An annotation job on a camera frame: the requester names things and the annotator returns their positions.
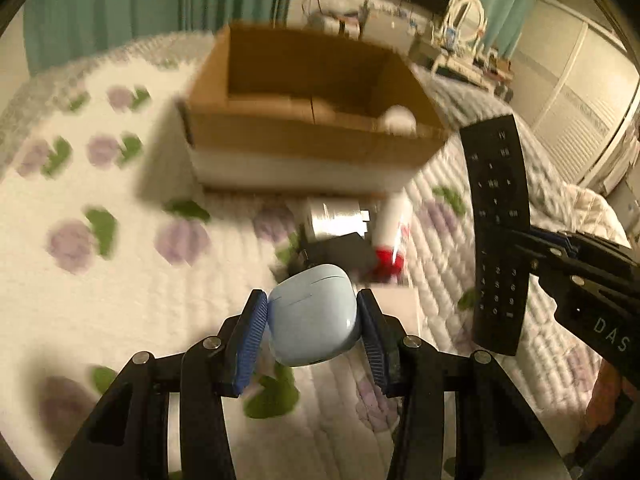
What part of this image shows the oval white mirror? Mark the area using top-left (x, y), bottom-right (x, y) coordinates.
top-left (440, 0), bottom-right (488, 54)

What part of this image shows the white cylindrical jar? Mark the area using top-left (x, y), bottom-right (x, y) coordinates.
top-left (378, 105), bottom-right (416, 136)

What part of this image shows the cream quilted blanket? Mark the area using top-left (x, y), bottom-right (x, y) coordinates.
top-left (565, 184), bottom-right (630, 248)

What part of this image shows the black power adapter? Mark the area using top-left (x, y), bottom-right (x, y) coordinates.
top-left (300, 233), bottom-right (378, 275)

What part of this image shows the white bottle red cap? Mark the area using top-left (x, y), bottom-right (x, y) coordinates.
top-left (371, 193), bottom-right (413, 282)

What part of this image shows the large green curtain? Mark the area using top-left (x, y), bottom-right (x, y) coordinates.
top-left (24, 0), bottom-right (290, 74)

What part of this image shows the white louvered wardrobe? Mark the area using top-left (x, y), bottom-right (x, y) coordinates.
top-left (511, 0), bottom-right (639, 188)

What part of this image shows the light blue earbuds case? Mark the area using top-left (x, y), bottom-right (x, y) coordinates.
top-left (268, 264), bottom-right (360, 367)

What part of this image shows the shiny reddish card box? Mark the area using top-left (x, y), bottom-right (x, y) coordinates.
top-left (303, 197), bottom-right (370, 240)

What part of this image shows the black remote control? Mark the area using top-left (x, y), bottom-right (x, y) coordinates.
top-left (460, 115), bottom-right (530, 356)

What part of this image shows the grey checkered bed cover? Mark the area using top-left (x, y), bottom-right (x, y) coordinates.
top-left (1, 32), bottom-right (582, 208)

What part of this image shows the white floral quilted mat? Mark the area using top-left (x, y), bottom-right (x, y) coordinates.
top-left (1, 58), bottom-right (600, 479)

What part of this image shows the open cardboard box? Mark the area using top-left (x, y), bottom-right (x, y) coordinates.
top-left (179, 23), bottom-right (450, 196)

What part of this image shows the white dressing table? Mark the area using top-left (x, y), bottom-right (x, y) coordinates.
top-left (408, 38), bottom-right (513, 103)

